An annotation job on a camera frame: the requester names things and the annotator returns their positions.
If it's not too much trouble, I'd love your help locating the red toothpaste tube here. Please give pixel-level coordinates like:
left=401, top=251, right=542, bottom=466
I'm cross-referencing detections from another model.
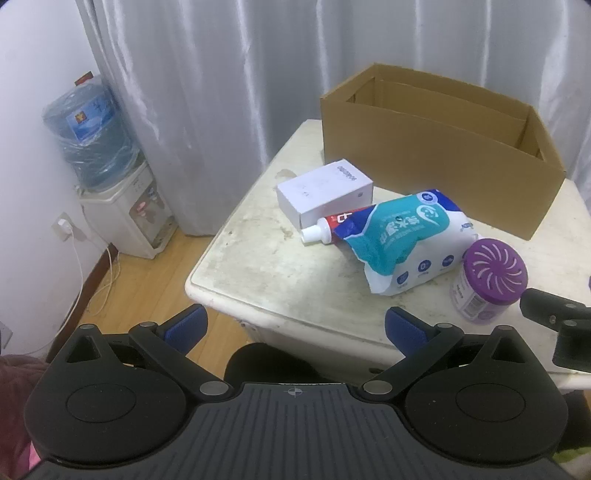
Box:
left=300, top=210, right=370, bottom=245

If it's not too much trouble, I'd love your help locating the white rectangular box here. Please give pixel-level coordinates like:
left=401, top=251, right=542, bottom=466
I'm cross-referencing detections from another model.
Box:
left=277, top=159, right=375, bottom=230

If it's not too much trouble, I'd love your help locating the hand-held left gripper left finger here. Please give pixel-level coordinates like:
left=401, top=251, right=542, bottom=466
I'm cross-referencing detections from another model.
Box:
left=65, top=304, right=229, bottom=401

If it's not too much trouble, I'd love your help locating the white water dispenser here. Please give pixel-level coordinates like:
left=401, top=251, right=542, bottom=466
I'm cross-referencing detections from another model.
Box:
left=76, top=159, right=176, bottom=259

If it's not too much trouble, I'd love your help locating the white table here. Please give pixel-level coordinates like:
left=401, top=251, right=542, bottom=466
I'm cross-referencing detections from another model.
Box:
left=185, top=119, right=591, bottom=393

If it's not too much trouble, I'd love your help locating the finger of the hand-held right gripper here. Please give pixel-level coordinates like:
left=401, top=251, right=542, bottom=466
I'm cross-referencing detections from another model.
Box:
left=552, top=318, right=591, bottom=373
left=520, top=288, right=591, bottom=330

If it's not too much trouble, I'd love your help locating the white cable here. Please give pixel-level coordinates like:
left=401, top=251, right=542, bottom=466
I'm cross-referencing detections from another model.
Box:
left=46, top=233, right=123, bottom=356

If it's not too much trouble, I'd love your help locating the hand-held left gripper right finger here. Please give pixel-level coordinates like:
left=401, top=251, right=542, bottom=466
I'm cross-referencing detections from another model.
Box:
left=361, top=306, right=525, bottom=400

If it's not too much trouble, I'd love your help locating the brown cardboard box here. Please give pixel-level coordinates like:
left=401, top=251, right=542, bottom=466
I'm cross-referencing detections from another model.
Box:
left=320, top=63, right=568, bottom=241

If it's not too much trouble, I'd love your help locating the white wall charger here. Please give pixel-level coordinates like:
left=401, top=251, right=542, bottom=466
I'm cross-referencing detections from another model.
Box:
left=51, top=213, right=86, bottom=241

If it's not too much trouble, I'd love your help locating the purple air freshener jar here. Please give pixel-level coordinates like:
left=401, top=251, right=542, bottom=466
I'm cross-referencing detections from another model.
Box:
left=450, top=237, right=529, bottom=322

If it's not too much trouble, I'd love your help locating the pink cloth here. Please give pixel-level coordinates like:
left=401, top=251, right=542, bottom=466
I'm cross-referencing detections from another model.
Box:
left=0, top=354, right=49, bottom=467

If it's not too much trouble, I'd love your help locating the teal blue wet wipes pack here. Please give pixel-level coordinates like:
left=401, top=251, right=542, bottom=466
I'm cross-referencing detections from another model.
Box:
left=333, top=188, right=483, bottom=296

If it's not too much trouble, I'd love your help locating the green patterned cloth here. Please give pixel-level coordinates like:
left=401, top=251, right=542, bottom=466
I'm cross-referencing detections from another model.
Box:
left=554, top=443, right=591, bottom=469

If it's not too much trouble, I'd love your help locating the blue water bottle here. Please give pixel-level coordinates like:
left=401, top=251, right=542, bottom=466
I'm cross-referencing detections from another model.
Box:
left=42, top=76, right=139, bottom=192

